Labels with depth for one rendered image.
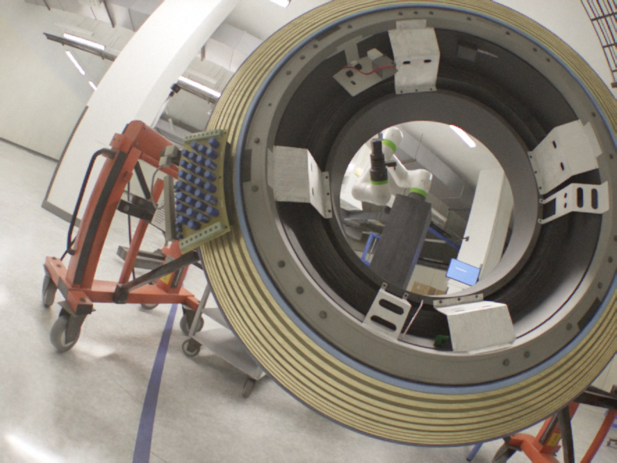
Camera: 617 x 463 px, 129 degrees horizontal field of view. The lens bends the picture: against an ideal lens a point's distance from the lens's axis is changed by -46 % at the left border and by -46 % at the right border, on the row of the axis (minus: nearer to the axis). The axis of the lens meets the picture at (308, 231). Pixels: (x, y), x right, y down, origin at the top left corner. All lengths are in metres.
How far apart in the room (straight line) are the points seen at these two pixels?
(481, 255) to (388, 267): 4.45
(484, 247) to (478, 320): 5.32
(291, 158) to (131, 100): 2.89
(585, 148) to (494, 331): 0.65
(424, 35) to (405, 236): 1.15
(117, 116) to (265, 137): 2.85
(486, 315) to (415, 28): 0.94
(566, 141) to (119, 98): 3.72
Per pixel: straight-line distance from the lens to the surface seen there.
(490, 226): 6.15
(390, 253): 1.70
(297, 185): 0.76
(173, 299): 1.63
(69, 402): 1.07
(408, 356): 0.61
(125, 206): 1.16
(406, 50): 1.05
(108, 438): 0.98
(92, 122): 3.59
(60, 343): 1.23
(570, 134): 1.04
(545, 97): 1.14
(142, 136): 1.17
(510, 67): 1.16
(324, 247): 0.85
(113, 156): 1.15
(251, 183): 0.72
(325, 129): 1.01
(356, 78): 1.01
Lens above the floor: 0.75
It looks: 5 degrees up
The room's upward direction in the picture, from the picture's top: 23 degrees clockwise
